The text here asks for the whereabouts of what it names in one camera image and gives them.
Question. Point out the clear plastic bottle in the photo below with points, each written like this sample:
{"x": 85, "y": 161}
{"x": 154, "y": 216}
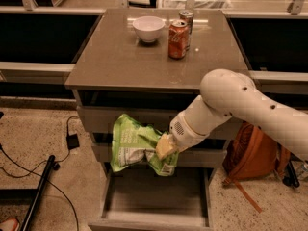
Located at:
{"x": 302, "y": 171}

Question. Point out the white ceramic bowl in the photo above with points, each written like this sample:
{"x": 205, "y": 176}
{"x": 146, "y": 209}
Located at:
{"x": 148, "y": 28}

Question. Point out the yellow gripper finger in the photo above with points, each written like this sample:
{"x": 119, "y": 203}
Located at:
{"x": 166, "y": 146}

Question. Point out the orange backpack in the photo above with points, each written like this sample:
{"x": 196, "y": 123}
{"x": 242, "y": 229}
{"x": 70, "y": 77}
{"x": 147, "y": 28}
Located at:
{"x": 253, "y": 154}

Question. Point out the open bottom drawer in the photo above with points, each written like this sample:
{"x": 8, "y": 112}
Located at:
{"x": 136, "y": 199}

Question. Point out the drawer with handle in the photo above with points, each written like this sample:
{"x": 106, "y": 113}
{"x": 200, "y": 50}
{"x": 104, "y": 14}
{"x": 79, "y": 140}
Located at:
{"x": 101, "y": 120}
{"x": 194, "y": 157}

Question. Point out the grey drawer cabinet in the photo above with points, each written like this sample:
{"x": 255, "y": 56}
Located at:
{"x": 117, "y": 70}

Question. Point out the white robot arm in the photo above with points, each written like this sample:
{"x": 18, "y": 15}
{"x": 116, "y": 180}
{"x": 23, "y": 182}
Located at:
{"x": 225, "y": 94}

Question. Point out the red white shoe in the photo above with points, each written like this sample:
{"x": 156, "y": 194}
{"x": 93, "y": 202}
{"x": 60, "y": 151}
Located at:
{"x": 10, "y": 224}

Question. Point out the middle drawer with handle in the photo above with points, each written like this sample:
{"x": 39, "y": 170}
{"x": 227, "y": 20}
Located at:
{"x": 194, "y": 157}

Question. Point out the black pole on floor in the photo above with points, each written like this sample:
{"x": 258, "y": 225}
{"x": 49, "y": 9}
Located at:
{"x": 38, "y": 194}

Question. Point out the top drawer with handle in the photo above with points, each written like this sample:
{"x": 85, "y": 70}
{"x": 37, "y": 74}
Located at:
{"x": 101, "y": 120}

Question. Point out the black stand foot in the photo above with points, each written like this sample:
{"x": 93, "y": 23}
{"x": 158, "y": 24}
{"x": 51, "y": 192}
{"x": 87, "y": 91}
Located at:
{"x": 290, "y": 178}

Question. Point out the orange soda can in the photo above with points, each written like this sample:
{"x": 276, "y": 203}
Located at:
{"x": 177, "y": 39}

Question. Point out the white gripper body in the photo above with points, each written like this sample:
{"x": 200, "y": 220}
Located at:
{"x": 183, "y": 133}

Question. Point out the black power adapter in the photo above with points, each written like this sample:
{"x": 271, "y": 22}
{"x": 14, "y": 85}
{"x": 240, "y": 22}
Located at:
{"x": 72, "y": 141}

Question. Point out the green rice chip bag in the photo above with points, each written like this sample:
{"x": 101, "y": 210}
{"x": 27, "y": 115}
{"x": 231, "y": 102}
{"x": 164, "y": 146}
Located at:
{"x": 134, "y": 143}

